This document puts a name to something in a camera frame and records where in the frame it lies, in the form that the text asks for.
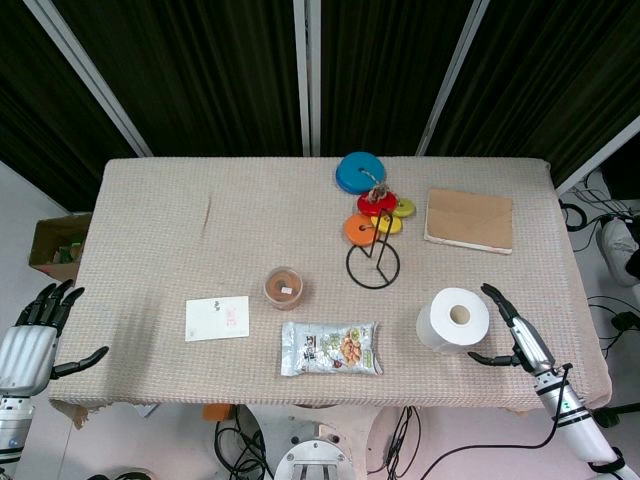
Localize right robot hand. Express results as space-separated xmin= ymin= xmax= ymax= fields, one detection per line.
xmin=467 ymin=283 xmax=557 ymax=375

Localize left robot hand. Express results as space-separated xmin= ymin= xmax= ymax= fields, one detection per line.
xmin=0 ymin=281 xmax=110 ymax=397

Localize white toilet paper roll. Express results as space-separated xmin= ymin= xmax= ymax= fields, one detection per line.
xmin=415 ymin=287 xmax=491 ymax=355

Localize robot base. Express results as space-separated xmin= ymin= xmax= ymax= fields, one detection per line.
xmin=249 ymin=404 xmax=396 ymax=480

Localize cardboard box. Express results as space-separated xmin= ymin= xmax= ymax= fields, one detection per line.
xmin=28 ymin=212 xmax=94 ymax=284

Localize white shoe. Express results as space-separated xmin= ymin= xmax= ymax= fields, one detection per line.
xmin=597 ymin=217 xmax=640 ymax=287

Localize brown kraft notebook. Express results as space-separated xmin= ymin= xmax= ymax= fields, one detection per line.
xmin=424 ymin=187 xmax=515 ymax=257

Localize yellow disc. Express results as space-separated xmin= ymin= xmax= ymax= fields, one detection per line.
xmin=370 ymin=214 xmax=404 ymax=236

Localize white card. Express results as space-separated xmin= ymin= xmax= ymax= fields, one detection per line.
xmin=184 ymin=295 xmax=251 ymax=343

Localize silver snack bag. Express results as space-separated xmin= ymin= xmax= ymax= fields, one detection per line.
xmin=279 ymin=320 xmax=385 ymax=377

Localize orange disc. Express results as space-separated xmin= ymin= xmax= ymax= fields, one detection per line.
xmin=342 ymin=213 xmax=377 ymax=247

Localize red disc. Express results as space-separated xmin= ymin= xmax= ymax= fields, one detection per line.
xmin=356 ymin=190 xmax=399 ymax=218

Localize blue disc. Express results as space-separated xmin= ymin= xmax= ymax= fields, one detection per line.
xmin=335 ymin=152 xmax=387 ymax=196

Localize beige checkered tablecloth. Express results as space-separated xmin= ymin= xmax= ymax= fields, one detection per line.
xmin=47 ymin=156 xmax=612 ymax=430

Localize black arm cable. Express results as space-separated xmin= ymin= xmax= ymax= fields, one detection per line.
xmin=418 ymin=363 xmax=574 ymax=480

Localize black floor cables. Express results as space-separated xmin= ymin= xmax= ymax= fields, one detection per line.
xmin=558 ymin=167 xmax=640 ymax=351

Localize black wire paper holder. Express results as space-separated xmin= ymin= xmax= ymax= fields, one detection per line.
xmin=346 ymin=206 xmax=402 ymax=289

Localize black cables under table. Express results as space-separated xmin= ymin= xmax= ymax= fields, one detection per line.
xmin=213 ymin=405 xmax=275 ymax=480

